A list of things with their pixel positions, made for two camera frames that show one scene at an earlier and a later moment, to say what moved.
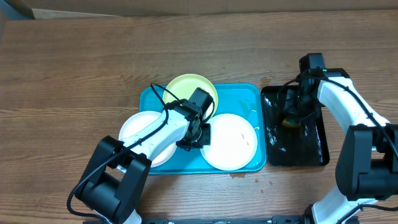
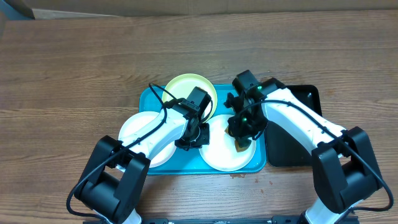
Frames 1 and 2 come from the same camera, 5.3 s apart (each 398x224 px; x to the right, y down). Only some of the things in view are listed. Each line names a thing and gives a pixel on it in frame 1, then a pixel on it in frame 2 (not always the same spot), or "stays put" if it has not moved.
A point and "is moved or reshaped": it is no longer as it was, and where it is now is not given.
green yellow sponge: x=291 y=122 is moved or reshaped
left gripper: x=205 y=140 stays put
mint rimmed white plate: x=233 y=142 stays put
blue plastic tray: x=247 y=100 stays put
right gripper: x=291 y=109 to x=238 y=126
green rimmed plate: x=184 y=86 stays put
